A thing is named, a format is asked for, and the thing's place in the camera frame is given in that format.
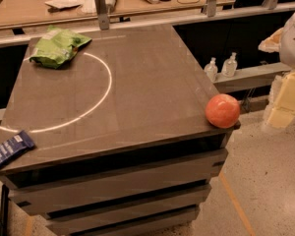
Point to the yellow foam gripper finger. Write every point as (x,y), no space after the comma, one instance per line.
(280,110)
(272,43)

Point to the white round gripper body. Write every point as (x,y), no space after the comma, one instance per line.
(294,41)

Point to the red orange apple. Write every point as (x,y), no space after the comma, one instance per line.
(223,111)

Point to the green rice chip bag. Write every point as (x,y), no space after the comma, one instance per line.
(57,47)

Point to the clear sanitizer bottle right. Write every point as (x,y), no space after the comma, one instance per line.
(229,66)

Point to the clear sanitizer bottle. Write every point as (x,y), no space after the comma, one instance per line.
(211,69)
(229,66)

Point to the clear sanitizer bottle left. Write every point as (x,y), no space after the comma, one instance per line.
(211,69)

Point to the grey drawer cabinet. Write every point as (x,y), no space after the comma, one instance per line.
(122,143)

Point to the white paper sheets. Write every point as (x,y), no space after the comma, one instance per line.
(87,6)

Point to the blue snack bar wrapper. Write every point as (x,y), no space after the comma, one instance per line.
(14,147)

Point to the grey metal bracket post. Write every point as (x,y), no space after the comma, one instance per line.
(102,15)

